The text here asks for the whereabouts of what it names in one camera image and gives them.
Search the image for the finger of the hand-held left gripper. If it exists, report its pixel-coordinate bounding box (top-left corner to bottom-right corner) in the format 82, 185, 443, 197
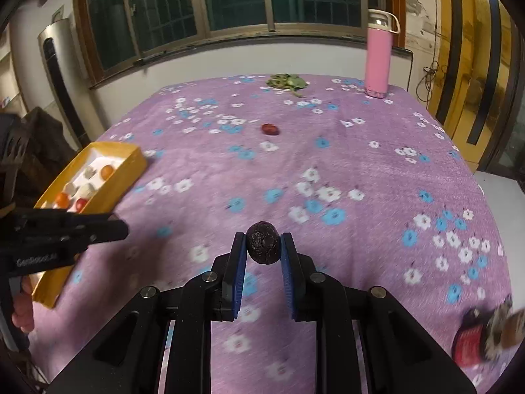
61, 218, 130, 252
14, 208, 120, 226

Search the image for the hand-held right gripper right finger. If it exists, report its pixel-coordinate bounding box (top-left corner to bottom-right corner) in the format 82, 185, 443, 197
280, 232, 478, 394

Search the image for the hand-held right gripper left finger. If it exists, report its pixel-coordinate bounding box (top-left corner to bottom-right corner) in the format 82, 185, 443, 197
48, 232, 249, 394

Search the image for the yellow cardboard box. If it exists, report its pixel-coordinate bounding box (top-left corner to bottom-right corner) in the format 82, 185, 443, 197
32, 142, 148, 309

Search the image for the dark purple passion fruit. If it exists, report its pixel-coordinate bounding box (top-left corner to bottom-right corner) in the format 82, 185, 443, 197
245, 221, 282, 264

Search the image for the person's left hand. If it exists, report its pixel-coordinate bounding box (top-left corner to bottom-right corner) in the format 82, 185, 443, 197
11, 276, 37, 332

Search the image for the silver standing air conditioner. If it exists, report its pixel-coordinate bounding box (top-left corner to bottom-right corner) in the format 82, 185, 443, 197
38, 18, 109, 148

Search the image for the purple floral bedsheet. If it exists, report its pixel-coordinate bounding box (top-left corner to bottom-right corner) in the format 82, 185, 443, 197
29, 73, 513, 394

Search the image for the green leafy vegetable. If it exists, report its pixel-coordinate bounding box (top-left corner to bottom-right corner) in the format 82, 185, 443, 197
266, 73, 309, 96

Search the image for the brown jar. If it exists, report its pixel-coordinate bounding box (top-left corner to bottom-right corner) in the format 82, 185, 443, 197
486, 295, 516, 360

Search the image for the pink water bottle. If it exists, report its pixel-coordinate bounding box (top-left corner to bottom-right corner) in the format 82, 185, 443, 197
364, 8, 400, 99

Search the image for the barred window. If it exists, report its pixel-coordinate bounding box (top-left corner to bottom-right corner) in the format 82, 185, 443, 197
74, 0, 407, 85

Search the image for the golden framed glass cabinet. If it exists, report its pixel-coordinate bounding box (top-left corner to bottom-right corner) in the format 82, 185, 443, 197
435, 0, 525, 181

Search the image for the black hanging cable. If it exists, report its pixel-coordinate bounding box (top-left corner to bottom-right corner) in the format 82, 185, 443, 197
415, 8, 441, 109

